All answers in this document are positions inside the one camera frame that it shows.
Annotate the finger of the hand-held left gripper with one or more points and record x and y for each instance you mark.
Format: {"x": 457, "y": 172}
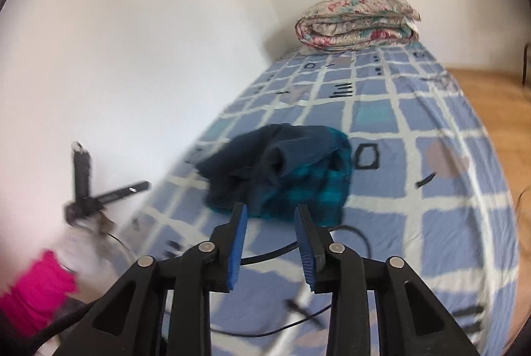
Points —
{"x": 120, "y": 192}
{"x": 81, "y": 173}

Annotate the dark chair frame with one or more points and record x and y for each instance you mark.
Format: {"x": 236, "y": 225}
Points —
{"x": 526, "y": 65}

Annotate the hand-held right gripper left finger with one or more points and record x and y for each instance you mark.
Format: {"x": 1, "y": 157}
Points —
{"x": 236, "y": 248}

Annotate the person's left forearm pink sleeve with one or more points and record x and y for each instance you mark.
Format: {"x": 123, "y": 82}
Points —
{"x": 37, "y": 289}

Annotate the folded floral quilt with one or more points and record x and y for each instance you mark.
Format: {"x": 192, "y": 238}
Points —
{"x": 356, "y": 24}

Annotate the blue checked bed sheet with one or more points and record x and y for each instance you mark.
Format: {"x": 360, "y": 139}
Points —
{"x": 415, "y": 239}

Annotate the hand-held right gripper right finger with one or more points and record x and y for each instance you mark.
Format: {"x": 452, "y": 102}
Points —
{"x": 305, "y": 248}

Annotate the teal plaid fleece garment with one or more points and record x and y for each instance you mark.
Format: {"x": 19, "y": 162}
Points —
{"x": 298, "y": 156}

